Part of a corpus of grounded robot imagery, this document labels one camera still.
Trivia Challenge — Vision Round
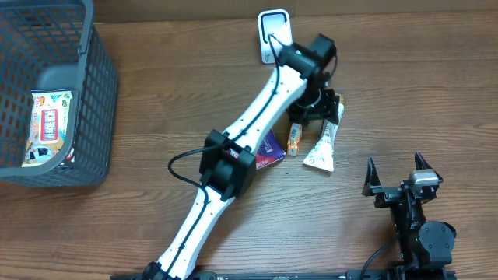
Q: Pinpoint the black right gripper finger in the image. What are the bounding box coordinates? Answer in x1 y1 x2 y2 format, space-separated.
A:
414 152 443 183
362 157 381 194

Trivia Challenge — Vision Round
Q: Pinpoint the small orange candy pack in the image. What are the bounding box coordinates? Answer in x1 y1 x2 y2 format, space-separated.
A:
286 123 303 156

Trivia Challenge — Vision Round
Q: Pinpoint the red purple snack packet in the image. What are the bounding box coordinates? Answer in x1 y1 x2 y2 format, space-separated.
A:
256 129 286 170

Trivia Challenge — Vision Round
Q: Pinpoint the white orange snack bag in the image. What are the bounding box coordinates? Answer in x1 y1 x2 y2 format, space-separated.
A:
22 89 73 168

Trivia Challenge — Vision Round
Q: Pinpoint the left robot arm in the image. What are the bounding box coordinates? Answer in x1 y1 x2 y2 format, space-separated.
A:
142 34 339 279

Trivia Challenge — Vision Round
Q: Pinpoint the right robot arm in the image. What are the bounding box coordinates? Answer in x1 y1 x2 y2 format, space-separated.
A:
362 152 457 279

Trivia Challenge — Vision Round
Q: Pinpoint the white barcode scanner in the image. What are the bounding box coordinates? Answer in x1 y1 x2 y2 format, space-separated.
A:
257 9 293 65

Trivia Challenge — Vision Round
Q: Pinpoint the grey plastic mesh basket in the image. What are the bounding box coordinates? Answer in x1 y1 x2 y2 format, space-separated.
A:
1 1 118 187

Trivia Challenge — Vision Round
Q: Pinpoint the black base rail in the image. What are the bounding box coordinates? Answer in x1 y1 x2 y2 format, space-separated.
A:
110 270 458 280

